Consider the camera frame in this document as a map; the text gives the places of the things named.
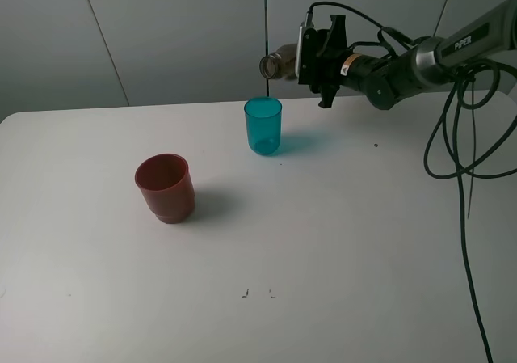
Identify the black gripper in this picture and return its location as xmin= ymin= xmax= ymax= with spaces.
xmin=310 ymin=15 xmax=351 ymax=109

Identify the brown transparent water bottle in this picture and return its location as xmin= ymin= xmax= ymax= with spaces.
xmin=259 ymin=43 xmax=298 ymax=81

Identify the teal transparent plastic cup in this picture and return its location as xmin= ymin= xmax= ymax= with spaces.
xmin=244 ymin=97 xmax=283 ymax=155

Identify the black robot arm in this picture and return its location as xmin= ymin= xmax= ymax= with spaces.
xmin=296 ymin=0 xmax=516 ymax=110

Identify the red plastic cup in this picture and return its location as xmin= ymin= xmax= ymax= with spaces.
xmin=134 ymin=154 xmax=195 ymax=224

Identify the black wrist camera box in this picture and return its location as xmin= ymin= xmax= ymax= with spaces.
xmin=296 ymin=23 xmax=318 ymax=86

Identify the black cable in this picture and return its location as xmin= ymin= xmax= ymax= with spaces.
xmin=305 ymin=1 xmax=517 ymax=363

